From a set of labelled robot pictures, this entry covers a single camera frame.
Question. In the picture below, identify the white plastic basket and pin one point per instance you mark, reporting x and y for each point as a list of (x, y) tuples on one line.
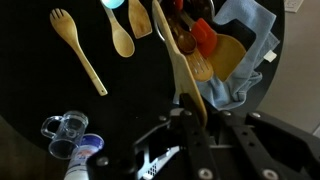
[(156, 166)]

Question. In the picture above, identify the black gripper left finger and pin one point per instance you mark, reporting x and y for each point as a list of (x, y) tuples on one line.
[(196, 150)]

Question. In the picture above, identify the round black table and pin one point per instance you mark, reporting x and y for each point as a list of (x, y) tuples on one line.
[(133, 93)]

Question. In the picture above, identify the white plastic bottle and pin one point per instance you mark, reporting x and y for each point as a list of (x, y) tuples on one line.
[(85, 153)]

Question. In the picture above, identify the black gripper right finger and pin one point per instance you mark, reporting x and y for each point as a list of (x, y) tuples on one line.
[(266, 150)]

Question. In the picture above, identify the small red utensil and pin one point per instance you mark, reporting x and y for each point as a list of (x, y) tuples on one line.
[(178, 4)]

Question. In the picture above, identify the light wooden spork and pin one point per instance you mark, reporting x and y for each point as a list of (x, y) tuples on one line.
[(71, 36)]

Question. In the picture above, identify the light wooden spoon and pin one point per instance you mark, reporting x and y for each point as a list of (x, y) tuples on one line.
[(121, 40)]

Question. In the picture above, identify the long light wooden spatula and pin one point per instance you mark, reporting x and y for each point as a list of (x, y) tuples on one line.
[(181, 73)]

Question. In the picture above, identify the metal utensil holder cup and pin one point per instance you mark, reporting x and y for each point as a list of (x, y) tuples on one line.
[(160, 26)]

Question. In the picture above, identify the dark brown wooden spoon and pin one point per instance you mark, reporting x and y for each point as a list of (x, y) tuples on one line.
[(185, 40)]

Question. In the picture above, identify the wide rounded wooden spatula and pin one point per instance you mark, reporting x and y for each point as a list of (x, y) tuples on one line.
[(226, 56)]

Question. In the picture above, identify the white wall outlet plate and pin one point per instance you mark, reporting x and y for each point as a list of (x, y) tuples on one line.
[(294, 4)]

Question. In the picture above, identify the red silicone spatula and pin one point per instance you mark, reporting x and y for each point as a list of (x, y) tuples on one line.
[(204, 36)]

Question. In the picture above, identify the slotted wooden spatula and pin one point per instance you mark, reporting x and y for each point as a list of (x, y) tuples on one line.
[(200, 66)]

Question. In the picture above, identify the blue cloth towel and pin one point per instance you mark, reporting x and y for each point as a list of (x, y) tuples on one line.
[(245, 83)]

